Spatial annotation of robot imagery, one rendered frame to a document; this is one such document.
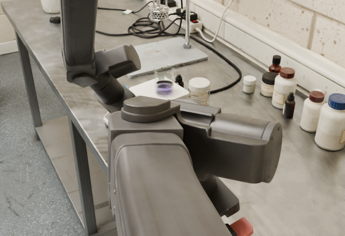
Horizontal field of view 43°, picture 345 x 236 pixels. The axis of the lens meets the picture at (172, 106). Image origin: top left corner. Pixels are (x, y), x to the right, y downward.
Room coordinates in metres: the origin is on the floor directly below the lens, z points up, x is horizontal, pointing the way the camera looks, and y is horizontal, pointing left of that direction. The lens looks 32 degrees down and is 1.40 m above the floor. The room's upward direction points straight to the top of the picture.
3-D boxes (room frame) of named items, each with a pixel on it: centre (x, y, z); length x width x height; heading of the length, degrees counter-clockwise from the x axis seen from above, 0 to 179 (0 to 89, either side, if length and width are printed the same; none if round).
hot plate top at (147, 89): (0.99, 0.04, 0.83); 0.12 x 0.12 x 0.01; 38
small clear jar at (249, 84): (1.13, -0.23, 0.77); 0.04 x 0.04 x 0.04
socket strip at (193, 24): (1.76, 0.00, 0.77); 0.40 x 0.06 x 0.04; 29
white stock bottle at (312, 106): (0.95, -0.36, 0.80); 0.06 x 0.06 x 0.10
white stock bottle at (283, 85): (1.06, -0.31, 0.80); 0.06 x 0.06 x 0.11
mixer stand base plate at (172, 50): (1.37, 0.05, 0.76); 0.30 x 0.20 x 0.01; 119
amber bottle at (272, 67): (1.17, -0.31, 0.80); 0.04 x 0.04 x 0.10
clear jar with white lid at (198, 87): (1.04, -0.07, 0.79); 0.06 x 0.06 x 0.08
